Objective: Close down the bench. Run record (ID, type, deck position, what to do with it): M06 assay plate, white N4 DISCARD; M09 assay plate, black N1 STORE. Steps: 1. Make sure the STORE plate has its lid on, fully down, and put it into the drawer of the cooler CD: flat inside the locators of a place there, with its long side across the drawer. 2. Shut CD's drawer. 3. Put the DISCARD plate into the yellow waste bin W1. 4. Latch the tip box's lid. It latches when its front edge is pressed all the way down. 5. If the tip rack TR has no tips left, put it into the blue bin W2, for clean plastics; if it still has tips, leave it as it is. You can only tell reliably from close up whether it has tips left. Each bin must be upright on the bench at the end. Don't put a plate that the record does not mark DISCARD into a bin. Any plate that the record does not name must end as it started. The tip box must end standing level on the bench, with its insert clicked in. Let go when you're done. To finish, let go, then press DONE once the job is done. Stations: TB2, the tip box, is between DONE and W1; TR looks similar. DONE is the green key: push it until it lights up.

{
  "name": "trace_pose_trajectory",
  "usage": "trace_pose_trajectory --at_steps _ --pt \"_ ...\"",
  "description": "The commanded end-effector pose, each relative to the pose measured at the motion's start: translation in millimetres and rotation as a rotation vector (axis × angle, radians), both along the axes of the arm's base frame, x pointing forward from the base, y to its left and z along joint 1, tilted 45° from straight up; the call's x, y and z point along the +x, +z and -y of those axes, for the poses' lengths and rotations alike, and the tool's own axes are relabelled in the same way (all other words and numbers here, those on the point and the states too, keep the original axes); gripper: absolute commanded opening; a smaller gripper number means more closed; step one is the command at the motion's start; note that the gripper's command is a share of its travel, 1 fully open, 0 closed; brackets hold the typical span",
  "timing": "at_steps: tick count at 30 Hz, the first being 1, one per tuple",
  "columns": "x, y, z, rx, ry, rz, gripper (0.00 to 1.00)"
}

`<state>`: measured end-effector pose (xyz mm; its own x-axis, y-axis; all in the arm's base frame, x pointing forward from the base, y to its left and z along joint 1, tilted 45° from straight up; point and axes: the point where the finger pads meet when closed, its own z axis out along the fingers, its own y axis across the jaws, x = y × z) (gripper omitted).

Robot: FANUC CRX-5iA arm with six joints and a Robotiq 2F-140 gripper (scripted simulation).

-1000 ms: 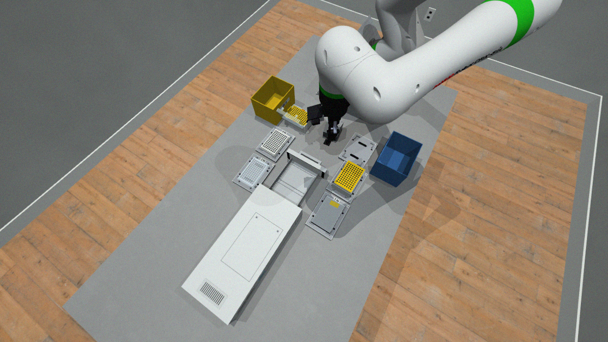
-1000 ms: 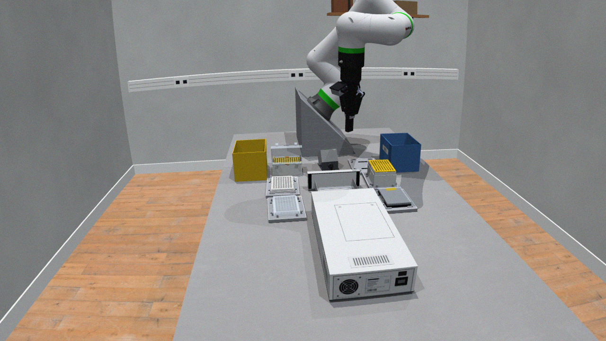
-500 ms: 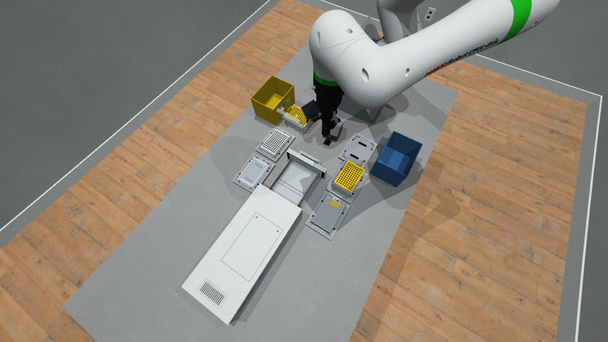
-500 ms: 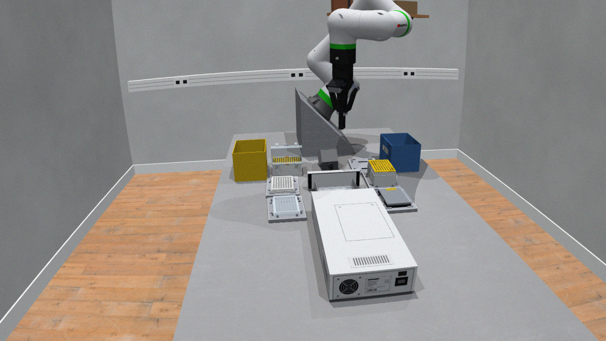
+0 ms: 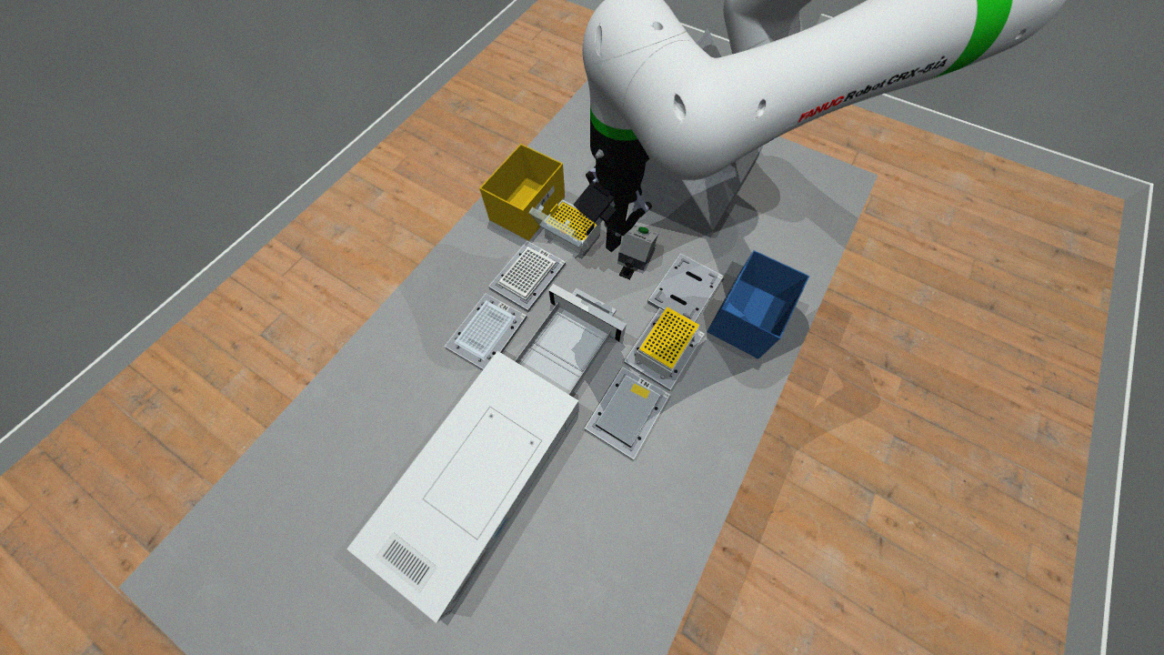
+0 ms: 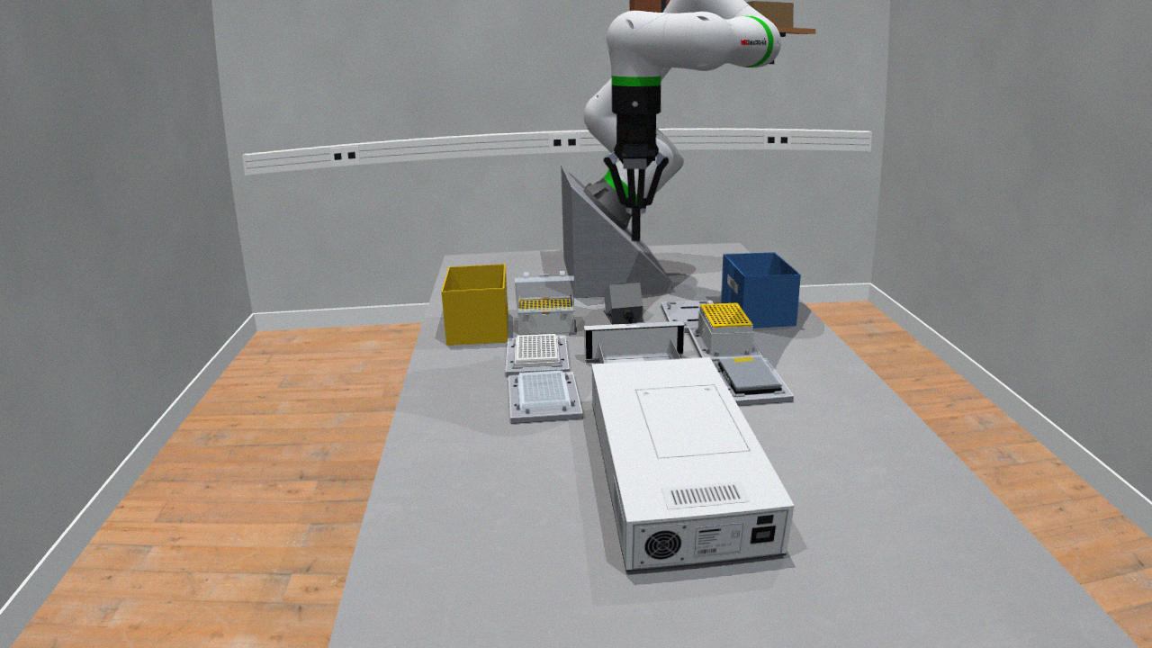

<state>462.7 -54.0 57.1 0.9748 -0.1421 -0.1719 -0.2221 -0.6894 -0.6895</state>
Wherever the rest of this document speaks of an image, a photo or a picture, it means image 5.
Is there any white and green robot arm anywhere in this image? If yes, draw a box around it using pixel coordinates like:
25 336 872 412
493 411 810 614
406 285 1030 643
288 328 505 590
583 0 1066 180

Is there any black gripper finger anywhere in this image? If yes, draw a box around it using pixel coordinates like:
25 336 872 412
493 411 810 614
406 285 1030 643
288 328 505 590
608 191 652 252
585 166 613 249

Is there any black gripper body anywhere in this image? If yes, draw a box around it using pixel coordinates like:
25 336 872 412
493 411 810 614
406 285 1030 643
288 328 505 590
596 161 646 206

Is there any blue bin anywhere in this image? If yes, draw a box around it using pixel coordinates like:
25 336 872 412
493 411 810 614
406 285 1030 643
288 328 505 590
707 250 809 358

